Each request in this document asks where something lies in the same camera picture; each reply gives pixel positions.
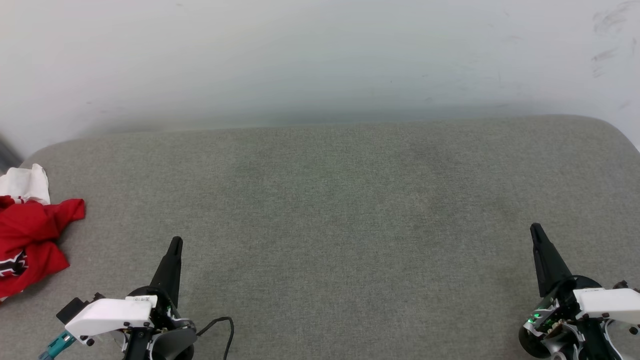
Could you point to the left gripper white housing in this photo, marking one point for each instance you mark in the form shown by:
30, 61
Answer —
107, 315

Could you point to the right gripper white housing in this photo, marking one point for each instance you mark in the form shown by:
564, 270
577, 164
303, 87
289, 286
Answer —
607, 304

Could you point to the red white Bulls jersey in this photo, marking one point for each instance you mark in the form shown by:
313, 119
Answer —
30, 235

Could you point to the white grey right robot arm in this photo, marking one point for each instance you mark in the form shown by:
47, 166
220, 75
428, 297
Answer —
595, 342

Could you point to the grey fabric sofa seat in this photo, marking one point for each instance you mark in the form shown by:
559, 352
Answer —
350, 225

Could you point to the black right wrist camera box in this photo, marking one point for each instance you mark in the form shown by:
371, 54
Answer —
625, 285

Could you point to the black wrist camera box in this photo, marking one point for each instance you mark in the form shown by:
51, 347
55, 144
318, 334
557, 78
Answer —
625, 285
74, 308

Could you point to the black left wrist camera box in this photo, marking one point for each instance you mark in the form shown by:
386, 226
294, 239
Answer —
74, 308

